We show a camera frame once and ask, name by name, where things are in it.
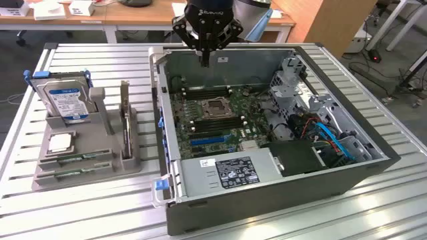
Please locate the grey power supply unit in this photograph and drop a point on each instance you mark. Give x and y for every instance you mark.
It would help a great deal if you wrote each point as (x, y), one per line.
(201, 180)

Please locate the wooden cabinet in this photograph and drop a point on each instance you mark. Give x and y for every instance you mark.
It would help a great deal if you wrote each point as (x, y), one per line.
(334, 25)

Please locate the silver chipset heatsink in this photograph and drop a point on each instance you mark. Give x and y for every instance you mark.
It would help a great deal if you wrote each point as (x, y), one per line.
(250, 145)

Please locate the grey metal disk bay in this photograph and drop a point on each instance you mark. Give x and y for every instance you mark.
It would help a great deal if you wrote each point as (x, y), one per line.
(354, 147)

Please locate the green RAM stick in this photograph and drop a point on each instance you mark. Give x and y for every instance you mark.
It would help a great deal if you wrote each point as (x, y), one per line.
(80, 157)
(76, 172)

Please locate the blue expansion slot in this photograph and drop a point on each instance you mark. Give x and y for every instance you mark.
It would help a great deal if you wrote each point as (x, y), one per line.
(207, 141)

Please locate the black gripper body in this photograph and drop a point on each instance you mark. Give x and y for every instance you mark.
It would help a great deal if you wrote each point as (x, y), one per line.
(209, 15)

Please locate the black plastic air shroud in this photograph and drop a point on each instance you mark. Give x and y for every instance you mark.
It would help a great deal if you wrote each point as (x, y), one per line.
(294, 157)

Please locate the silver CPU chip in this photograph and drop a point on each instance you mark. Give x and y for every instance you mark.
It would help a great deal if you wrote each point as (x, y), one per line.
(60, 142)

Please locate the black rounded desk object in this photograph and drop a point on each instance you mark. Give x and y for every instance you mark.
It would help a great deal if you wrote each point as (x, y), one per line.
(137, 3)

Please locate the upright graphics card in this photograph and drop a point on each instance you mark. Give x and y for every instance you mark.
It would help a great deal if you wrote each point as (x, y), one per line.
(126, 120)

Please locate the wooden office desk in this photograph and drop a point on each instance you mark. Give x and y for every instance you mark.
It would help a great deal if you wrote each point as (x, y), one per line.
(141, 15)
(20, 19)

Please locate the white box with printed text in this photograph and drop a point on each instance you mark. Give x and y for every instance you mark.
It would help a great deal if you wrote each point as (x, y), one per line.
(14, 10)

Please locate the green motherboard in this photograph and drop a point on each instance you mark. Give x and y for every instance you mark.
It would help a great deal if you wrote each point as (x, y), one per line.
(247, 110)

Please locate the black office chair base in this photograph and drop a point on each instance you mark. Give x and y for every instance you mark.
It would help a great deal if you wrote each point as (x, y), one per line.
(22, 40)

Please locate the white floor device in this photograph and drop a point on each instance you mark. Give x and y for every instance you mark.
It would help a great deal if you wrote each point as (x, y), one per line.
(357, 43)

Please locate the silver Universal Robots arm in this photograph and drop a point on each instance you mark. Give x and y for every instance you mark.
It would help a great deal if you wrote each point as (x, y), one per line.
(261, 27)

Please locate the hard disk with blue rails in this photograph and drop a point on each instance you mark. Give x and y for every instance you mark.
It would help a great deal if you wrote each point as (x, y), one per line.
(63, 100)

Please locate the grey metal drive cage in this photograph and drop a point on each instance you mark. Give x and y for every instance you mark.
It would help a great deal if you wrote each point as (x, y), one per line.
(287, 95)

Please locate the long black expansion slot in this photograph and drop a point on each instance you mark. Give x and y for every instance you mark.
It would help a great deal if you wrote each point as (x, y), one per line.
(203, 136)

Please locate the black adapter with red light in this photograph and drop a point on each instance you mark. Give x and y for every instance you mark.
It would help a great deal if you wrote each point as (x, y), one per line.
(374, 56)

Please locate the grey parts rack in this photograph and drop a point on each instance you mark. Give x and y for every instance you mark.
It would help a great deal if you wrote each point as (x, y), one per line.
(90, 145)

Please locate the white box with round lid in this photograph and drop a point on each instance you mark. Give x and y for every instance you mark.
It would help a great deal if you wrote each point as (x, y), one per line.
(50, 12)

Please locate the small white labelled box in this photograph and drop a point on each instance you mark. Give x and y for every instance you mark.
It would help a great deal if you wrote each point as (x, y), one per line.
(82, 8)

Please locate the white metal table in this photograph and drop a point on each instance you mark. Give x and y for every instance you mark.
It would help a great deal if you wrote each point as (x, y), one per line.
(406, 27)

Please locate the metal CPU socket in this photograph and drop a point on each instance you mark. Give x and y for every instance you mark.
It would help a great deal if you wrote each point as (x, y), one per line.
(215, 107)

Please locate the white paper stack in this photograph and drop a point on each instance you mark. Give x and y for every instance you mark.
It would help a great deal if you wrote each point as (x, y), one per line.
(178, 10)

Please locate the white paper sheet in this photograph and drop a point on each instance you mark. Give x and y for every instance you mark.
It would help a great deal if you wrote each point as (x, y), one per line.
(277, 14)

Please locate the black wheeled stand base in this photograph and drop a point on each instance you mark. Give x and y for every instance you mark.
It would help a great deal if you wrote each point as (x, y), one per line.
(409, 85)

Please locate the blue case release latch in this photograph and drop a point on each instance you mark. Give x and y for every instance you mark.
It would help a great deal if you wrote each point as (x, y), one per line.
(161, 186)

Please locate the black RAM slot bank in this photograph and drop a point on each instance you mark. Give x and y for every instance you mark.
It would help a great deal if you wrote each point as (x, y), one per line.
(217, 125)
(207, 92)

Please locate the open black PC case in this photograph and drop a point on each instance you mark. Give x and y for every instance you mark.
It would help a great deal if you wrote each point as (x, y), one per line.
(267, 200)

